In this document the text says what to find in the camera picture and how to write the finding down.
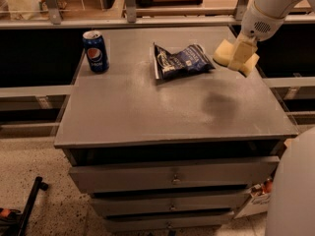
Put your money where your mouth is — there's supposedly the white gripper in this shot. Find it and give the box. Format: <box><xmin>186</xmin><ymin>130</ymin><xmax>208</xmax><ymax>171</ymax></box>
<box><xmin>227</xmin><ymin>3</ymin><xmax>284</xmax><ymax>71</ymax></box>

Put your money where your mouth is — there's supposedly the yellow sponge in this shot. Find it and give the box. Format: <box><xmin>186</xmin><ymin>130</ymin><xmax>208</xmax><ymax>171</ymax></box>
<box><xmin>213</xmin><ymin>39</ymin><xmax>259</xmax><ymax>78</ymax></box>

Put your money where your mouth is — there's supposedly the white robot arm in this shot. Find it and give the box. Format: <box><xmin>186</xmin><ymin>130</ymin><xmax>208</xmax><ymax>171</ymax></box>
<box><xmin>227</xmin><ymin>0</ymin><xmax>315</xmax><ymax>236</ymax></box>

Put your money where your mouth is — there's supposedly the blue chip bag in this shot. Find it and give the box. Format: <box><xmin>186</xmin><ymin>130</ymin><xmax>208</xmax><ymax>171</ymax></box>
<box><xmin>154</xmin><ymin>44</ymin><xmax>214</xmax><ymax>81</ymax></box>

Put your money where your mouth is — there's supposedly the top grey drawer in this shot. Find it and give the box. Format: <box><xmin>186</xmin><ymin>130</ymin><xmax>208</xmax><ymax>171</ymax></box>
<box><xmin>69</xmin><ymin>156</ymin><xmax>280</xmax><ymax>193</ymax></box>

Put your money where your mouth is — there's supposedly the grey drawer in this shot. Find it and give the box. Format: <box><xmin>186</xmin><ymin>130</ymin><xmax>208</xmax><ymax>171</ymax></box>
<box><xmin>105</xmin><ymin>211</ymin><xmax>234</xmax><ymax>232</ymax></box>
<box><xmin>91</xmin><ymin>192</ymin><xmax>249</xmax><ymax>216</ymax></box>
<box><xmin>69</xmin><ymin>156</ymin><xmax>280</xmax><ymax>193</ymax></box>

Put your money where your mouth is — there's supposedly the grey drawer cabinet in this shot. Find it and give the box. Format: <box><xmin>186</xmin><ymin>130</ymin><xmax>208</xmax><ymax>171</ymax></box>
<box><xmin>55</xmin><ymin>27</ymin><xmax>297</xmax><ymax>222</ymax></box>

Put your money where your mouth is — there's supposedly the blue Pepsi can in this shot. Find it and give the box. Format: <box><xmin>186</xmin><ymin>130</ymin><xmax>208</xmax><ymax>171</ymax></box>
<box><xmin>83</xmin><ymin>30</ymin><xmax>109</xmax><ymax>73</ymax></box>

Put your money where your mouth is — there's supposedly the middle grey drawer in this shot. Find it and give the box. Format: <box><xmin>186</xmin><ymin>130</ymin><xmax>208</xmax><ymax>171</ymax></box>
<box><xmin>91</xmin><ymin>192</ymin><xmax>249</xmax><ymax>216</ymax></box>

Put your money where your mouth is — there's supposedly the cardboard box with items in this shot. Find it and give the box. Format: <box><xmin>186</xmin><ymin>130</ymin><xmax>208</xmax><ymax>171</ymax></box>
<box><xmin>235</xmin><ymin>179</ymin><xmax>273</xmax><ymax>218</ymax></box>

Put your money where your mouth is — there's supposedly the bottom grey drawer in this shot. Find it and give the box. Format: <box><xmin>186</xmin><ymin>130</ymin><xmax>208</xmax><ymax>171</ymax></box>
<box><xmin>105</xmin><ymin>211</ymin><xmax>234</xmax><ymax>232</ymax></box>

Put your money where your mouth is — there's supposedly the black stand leg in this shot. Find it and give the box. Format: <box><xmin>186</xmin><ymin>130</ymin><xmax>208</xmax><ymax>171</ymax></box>
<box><xmin>0</xmin><ymin>176</ymin><xmax>49</xmax><ymax>236</ymax></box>

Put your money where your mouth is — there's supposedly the grey metal railing frame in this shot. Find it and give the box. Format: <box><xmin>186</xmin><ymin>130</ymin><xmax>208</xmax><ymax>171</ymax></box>
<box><xmin>1</xmin><ymin>0</ymin><xmax>314</xmax><ymax>30</ymax></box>

